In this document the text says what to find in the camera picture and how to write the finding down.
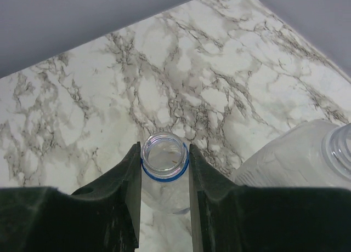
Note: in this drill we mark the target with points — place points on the large clear juice bottle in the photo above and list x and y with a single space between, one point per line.
312 154

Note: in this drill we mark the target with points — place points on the blue label bottle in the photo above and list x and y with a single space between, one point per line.
165 178

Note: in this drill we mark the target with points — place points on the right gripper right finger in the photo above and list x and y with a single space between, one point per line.
228 217

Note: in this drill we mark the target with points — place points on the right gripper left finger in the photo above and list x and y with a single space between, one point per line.
103 215

